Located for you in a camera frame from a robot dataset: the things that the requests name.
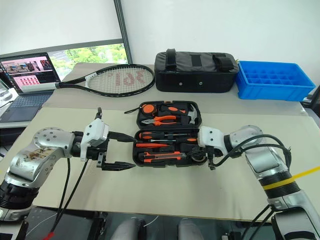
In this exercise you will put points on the dark window frame post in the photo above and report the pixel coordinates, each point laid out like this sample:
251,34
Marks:
123,30

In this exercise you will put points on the black tool case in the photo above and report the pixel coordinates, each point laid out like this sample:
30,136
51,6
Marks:
172,127

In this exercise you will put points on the black orange utility knife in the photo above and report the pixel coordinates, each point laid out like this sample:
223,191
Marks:
160,156

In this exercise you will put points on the black fabric bag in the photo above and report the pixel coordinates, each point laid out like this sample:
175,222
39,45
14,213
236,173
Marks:
192,80

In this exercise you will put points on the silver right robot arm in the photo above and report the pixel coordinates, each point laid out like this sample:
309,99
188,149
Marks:
265,160

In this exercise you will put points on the orange black tape measure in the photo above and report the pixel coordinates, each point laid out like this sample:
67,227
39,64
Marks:
148,108

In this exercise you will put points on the black orange screwdriver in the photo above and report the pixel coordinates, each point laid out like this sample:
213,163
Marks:
150,135
190,140

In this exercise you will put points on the orange test pen screwdriver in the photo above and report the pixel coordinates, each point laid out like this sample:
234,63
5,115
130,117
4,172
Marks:
150,145

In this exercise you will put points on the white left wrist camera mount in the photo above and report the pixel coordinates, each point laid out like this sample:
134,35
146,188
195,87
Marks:
93,132

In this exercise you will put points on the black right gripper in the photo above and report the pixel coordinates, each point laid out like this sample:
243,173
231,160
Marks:
211,157

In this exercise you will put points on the large beige table mat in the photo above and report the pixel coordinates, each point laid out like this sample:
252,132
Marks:
160,190

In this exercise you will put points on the black tape roll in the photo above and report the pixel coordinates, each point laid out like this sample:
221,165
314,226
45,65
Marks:
200,160

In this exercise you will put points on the white object beside laptop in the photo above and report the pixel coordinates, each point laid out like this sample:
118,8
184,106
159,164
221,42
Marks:
6,96

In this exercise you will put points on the open laptop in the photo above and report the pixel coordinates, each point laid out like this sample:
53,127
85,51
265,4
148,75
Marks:
22,105

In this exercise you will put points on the black office chair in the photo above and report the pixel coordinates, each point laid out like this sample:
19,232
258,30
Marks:
316,100

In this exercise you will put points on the narrow beige table mat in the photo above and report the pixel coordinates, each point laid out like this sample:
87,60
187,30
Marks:
87,102

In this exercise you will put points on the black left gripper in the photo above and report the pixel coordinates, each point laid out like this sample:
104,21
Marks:
101,155

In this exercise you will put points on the black frame under table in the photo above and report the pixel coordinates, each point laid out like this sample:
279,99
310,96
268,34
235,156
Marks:
75,225

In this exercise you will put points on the black tennis racket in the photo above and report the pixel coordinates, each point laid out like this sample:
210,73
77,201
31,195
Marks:
37,87

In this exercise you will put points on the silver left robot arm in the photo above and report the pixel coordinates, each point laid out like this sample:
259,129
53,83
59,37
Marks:
37,155

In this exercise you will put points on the blue plastic divided crate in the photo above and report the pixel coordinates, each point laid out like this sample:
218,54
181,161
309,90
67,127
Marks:
272,93

